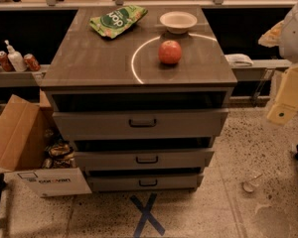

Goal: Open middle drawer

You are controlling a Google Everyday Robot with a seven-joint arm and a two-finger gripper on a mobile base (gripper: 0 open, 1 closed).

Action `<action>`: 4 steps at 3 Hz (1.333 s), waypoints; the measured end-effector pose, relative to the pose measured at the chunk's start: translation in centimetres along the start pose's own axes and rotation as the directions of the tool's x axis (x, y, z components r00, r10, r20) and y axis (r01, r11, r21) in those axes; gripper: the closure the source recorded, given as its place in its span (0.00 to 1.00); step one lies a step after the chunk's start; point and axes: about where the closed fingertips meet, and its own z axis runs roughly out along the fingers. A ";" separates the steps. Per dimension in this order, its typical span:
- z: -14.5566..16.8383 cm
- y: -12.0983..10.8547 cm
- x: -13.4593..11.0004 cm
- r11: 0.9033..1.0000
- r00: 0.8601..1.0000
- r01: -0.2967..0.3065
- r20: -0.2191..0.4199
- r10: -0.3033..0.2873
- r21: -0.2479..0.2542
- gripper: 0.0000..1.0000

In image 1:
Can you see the red apple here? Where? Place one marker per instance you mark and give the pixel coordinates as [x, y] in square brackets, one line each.
[170, 52]

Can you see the cardboard box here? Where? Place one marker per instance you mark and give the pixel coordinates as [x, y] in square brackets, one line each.
[23, 140]

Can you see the grey drawer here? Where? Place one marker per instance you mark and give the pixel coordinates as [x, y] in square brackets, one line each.
[153, 124]
[143, 160]
[148, 182]

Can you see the green chip bag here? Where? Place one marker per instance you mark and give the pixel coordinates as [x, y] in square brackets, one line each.
[113, 24]

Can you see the grey drawer cabinet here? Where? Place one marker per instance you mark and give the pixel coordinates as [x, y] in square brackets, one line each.
[91, 73]

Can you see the red soda can right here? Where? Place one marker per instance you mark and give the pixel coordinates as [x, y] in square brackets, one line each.
[31, 62]

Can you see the white paper bowl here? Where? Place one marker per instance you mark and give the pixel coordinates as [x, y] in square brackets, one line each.
[178, 22]

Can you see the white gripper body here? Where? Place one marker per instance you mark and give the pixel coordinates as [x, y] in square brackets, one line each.
[295, 34]

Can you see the red soda can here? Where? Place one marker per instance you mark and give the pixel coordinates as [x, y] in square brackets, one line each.
[4, 62]
[31, 62]

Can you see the folded white cloth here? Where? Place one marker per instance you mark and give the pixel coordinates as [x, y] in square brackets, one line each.
[239, 60]

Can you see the grey bottom drawer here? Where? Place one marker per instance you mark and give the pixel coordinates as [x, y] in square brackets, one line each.
[148, 182]

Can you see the red soda can left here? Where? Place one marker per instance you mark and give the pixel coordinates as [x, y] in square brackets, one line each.
[4, 62]

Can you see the white pump bottle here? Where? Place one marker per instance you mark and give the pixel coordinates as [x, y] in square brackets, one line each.
[15, 58]

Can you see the grey top drawer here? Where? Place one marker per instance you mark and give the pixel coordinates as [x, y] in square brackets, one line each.
[153, 124]

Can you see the snack bags in box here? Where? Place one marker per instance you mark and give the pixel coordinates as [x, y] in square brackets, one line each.
[60, 155]

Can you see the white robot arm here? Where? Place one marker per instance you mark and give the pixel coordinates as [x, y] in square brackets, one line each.
[284, 35]

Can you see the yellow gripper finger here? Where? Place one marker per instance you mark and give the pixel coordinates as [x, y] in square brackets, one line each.
[280, 114]

